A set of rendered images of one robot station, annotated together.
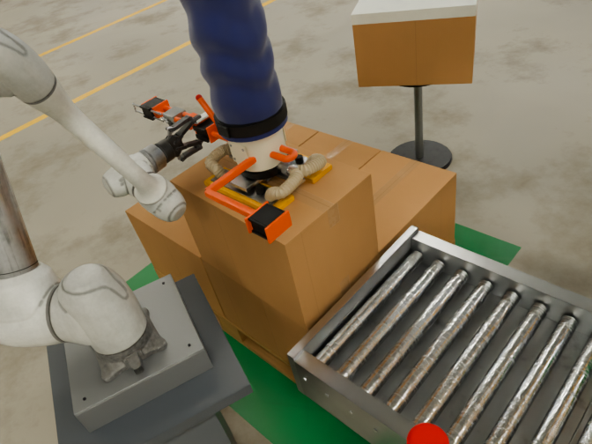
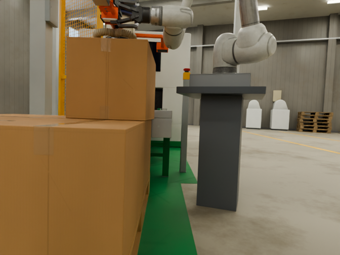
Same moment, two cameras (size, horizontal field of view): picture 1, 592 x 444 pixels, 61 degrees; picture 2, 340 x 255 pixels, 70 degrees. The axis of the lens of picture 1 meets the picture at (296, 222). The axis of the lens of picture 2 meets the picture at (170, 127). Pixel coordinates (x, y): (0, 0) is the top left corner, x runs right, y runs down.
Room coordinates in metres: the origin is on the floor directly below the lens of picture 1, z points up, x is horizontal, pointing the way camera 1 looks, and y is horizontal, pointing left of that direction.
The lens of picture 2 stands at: (2.42, 1.24, 0.59)
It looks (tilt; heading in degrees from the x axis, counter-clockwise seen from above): 3 degrees down; 217
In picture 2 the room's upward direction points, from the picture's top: 2 degrees clockwise
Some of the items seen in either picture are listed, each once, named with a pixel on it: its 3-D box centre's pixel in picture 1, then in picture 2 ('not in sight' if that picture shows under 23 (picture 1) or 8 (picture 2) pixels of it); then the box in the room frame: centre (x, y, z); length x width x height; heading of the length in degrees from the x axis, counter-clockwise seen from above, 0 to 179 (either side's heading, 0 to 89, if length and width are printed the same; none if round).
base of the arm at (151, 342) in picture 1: (125, 342); (224, 73); (0.91, 0.52, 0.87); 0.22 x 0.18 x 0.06; 25
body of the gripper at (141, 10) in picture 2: (170, 147); (141, 14); (1.54, 0.36, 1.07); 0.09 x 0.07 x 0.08; 129
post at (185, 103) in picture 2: not in sight; (184, 122); (0.39, -0.13, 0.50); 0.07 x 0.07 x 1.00; 39
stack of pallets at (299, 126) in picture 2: not in sight; (313, 122); (-10.03, -0.26, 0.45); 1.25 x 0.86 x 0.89; 109
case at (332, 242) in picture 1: (276, 221); (119, 86); (1.42, 0.07, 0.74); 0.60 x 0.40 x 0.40; 37
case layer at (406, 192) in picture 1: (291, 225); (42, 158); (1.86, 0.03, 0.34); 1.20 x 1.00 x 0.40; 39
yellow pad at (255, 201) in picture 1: (246, 186); not in sight; (1.36, 0.13, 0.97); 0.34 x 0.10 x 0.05; 39
